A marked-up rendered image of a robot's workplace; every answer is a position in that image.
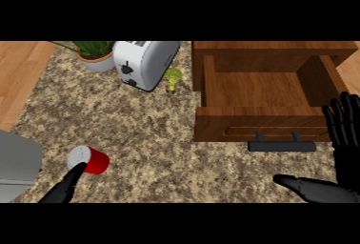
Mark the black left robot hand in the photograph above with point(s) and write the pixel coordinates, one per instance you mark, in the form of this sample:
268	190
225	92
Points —
64	188

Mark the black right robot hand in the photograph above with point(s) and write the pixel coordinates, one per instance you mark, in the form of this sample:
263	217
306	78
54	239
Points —
343	152

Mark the red can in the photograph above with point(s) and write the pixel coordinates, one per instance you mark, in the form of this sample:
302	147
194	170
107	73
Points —
91	159

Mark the open wooden drawer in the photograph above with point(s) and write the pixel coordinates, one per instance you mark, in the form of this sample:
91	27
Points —
263	101

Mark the wooden cabinet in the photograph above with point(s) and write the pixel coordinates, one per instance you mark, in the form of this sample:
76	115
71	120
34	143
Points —
276	57

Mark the green broccoli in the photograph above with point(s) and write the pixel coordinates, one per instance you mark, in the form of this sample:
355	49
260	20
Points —
173	78

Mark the potted green plant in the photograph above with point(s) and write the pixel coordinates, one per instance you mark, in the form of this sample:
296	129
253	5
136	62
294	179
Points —
96	54

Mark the white toaster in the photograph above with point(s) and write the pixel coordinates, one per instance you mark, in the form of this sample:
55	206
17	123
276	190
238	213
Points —
144	63

